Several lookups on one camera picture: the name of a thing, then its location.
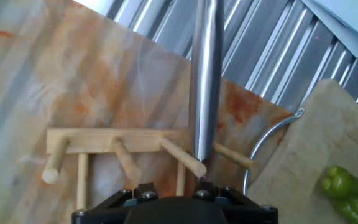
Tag steel cleaver knife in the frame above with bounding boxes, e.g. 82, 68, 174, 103
188, 0, 225, 163

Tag white paper sheets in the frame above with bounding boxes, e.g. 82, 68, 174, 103
301, 0, 358, 58

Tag wooden peg rack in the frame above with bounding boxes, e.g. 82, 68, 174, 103
41, 126, 256, 212

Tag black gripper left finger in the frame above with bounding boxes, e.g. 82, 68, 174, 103
71, 182, 160, 224

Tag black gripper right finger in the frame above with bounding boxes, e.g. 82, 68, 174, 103
194, 182, 279, 224

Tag green chili pepper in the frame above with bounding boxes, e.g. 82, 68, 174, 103
319, 166, 358, 224

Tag wooden cutting board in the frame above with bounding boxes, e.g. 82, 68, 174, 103
242, 78, 358, 224

